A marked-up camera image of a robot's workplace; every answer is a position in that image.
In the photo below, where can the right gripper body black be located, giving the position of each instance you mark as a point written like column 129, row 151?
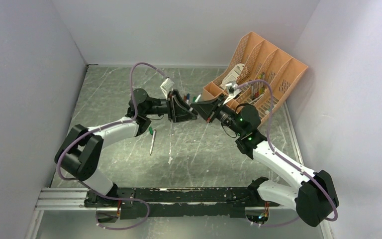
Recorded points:
column 218, row 103

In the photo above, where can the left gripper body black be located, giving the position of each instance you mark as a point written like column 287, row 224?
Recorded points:
column 172, row 109

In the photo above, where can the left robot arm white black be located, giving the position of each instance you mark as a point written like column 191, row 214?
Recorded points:
column 80, row 151

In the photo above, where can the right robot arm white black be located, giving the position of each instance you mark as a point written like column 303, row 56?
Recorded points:
column 310, row 194

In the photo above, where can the white pen red tip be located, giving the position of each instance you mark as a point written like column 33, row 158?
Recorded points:
column 152, row 141

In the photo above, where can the pens bundle in organizer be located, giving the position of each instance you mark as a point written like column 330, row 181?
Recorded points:
column 257, row 87

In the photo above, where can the orange plastic file organizer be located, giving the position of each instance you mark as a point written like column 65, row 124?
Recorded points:
column 282, row 74

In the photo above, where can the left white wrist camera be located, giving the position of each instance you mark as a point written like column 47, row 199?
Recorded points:
column 166, row 86

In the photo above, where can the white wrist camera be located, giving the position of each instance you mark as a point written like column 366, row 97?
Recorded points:
column 166, row 86
column 231, row 90

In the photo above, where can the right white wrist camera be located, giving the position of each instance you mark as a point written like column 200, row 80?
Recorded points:
column 231, row 90

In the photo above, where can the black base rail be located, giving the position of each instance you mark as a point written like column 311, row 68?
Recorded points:
column 178, row 202

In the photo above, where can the aluminium frame rail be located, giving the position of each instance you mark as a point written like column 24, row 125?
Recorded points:
column 54, row 199

